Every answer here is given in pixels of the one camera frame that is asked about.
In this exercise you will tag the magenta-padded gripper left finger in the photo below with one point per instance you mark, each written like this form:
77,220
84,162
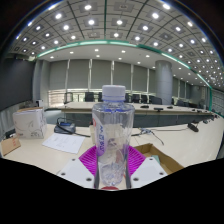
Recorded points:
88,160

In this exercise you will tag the brown kraft paper envelope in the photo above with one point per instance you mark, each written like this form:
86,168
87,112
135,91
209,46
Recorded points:
10,146

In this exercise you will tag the black desk phone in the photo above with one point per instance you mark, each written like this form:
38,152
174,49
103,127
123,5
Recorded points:
65,127

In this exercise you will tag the white printed paper carton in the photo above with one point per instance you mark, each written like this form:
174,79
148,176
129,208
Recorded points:
30,123

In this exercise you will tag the red-sided open cardboard box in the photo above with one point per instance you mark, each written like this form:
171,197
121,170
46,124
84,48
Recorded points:
166,161

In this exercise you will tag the black table microphone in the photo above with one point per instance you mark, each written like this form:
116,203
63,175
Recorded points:
193,127

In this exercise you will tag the row of black office chairs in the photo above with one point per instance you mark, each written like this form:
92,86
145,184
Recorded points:
89,96

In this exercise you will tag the white printed paper sheet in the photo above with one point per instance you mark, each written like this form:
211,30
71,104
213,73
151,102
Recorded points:
63,143

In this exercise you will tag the clear plastic water bottle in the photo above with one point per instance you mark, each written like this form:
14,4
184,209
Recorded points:
112,133

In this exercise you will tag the recessed ceiling lights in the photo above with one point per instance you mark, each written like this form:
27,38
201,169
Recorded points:
119,22

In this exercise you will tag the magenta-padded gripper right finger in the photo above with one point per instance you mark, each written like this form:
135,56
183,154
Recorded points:
137,160

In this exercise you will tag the long curved conference desk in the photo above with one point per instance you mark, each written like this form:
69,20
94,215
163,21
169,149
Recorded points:
160,116

